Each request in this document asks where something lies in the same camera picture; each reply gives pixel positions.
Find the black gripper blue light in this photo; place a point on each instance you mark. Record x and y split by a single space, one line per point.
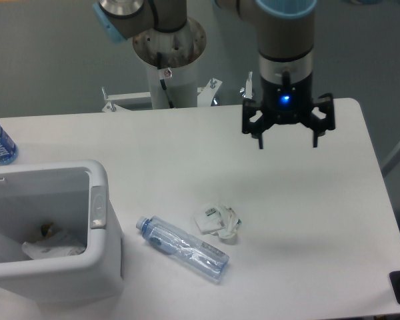
286 100

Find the white paper trash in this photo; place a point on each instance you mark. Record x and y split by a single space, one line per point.
218 219

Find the clear plastic bottle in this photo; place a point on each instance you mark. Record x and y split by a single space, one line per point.
183 246

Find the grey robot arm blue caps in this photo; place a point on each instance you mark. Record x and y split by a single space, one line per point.
284 31

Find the white plastic trash can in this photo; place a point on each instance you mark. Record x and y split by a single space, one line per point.
75 196

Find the crumpled trash inside can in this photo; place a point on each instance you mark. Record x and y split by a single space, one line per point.
53 243

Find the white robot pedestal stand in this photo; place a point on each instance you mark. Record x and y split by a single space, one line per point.
170 61

